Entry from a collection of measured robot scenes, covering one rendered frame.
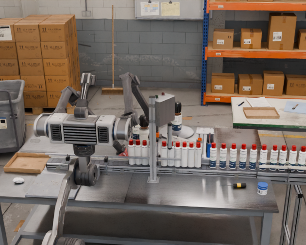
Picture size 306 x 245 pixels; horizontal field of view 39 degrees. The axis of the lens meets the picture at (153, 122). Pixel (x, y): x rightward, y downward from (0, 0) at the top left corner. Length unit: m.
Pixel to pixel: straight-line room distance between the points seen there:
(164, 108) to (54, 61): 3.67
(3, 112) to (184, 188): 2.79
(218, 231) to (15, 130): 2.77
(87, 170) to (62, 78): 3.91
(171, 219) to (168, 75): 4.20
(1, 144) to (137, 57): 3.19
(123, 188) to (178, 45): 4.68
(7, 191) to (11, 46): 3.59
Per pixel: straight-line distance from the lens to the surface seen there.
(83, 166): 2.72
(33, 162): 3.69
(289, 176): 3.41
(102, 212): 4.04
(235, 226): 3.88
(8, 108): 5.30
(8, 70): 6.74
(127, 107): 2.82
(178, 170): 3.35
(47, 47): 6.47
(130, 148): 3.32
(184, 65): 7.63
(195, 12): 7.30
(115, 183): 3.26
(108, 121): 2.55
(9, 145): 5.52
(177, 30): 7.49
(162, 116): 3.04
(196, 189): 3.19
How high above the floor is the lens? 2.54
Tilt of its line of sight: 24 degrees down
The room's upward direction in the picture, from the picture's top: 1 degrees counter-clockwise
